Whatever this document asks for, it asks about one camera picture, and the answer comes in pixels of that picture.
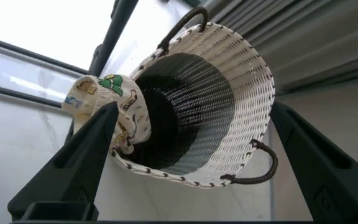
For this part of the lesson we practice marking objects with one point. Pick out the black clothes rack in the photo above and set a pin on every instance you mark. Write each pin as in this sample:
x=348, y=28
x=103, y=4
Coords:
x=110, y=40

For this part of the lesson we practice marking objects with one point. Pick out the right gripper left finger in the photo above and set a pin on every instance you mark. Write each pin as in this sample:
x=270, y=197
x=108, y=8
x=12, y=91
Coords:
x=73, y=174

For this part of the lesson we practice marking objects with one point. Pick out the white laundry basket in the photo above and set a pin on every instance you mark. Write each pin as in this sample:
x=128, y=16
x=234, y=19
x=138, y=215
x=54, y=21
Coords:
x=247, y=93

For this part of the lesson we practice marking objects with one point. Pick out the beige curtain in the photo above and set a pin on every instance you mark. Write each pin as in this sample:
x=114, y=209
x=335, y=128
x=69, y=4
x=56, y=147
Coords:
x=306, y=37

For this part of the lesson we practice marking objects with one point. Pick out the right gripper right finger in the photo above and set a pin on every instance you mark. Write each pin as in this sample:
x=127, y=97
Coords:
x=331, y=180

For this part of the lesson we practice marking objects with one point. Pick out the cream printed garment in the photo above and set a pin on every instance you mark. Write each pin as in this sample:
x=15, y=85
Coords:
x=129, y=102

